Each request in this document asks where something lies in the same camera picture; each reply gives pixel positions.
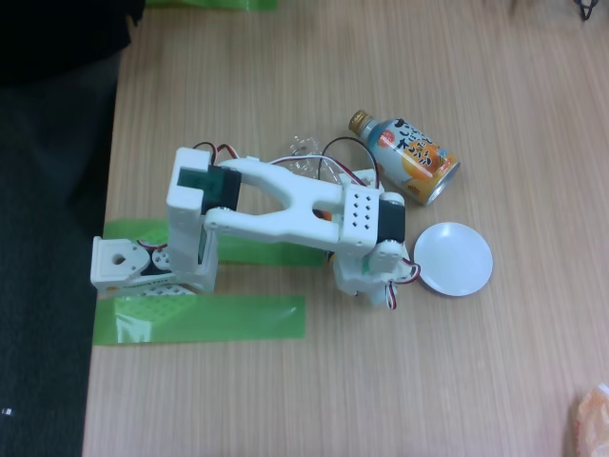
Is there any black cable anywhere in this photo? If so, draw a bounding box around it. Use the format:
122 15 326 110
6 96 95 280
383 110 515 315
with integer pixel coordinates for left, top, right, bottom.
573 0 600 21

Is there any long green tape strip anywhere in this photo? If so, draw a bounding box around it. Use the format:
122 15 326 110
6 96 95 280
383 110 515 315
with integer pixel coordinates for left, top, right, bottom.
92 293 306 348

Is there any small white round plate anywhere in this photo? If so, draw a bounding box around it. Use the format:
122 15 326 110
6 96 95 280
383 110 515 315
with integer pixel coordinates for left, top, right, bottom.
412 221 495 299

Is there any orange juice aluminum bottle can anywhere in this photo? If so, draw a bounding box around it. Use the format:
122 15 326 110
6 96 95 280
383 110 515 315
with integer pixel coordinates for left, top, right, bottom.
348 109 462 206

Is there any orange plastic bag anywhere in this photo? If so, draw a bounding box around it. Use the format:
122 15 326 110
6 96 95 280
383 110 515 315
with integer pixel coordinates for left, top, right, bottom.
565 380 609 457

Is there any clear plastic bottle orange label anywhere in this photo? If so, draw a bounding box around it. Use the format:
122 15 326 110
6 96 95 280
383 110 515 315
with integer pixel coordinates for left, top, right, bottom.
284 134 390 309

